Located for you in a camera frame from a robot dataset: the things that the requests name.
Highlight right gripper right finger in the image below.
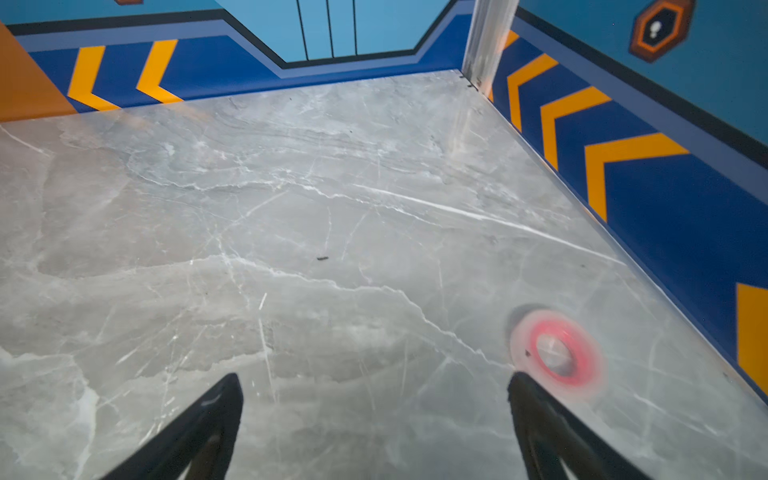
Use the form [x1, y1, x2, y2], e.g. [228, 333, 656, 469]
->
[507, 371, 648, 479]

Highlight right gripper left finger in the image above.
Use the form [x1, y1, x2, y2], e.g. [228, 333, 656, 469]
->
[104, 373, 244, 479]

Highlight right corner aluminium post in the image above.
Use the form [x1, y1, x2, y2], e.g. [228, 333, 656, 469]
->
[461, 0, 519, 97]

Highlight red ring reflection mark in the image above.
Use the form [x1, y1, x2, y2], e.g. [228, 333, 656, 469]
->
[507, 304, 604, 399]

